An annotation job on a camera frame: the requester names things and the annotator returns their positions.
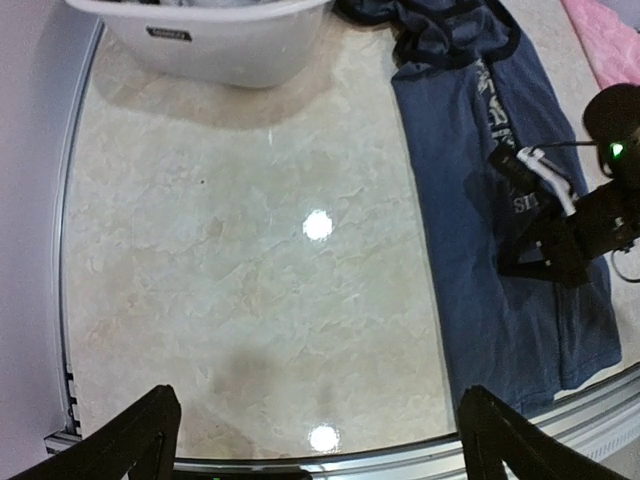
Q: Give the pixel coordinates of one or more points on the blue garment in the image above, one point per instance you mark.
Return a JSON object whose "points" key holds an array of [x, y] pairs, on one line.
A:
{"points": [[468, 80]]}

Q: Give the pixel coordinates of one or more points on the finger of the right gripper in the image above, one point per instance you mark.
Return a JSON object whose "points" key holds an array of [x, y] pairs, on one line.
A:
{"points": [[561, 263], [531, 241]]}

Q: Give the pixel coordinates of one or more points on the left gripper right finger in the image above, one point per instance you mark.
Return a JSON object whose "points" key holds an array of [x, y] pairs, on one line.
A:
{"points": [[497, 440]]}

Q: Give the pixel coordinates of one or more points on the pink patterned shorts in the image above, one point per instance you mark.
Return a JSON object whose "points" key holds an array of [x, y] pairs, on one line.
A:
{"points": [[610, 45]]}

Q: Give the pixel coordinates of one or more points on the white plastic laundry basket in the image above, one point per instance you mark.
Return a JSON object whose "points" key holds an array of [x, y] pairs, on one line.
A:
{"points": [[250, 44]]}

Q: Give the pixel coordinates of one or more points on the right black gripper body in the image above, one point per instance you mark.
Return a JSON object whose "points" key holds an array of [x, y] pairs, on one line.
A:
{"points": [[605, 220]]}

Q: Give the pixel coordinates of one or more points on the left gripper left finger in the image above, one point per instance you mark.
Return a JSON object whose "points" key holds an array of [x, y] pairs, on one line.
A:
{"points": [[139, 443]]}

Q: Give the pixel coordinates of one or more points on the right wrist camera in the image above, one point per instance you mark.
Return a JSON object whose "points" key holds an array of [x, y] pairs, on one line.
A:
{"points": [[531, 172]]}

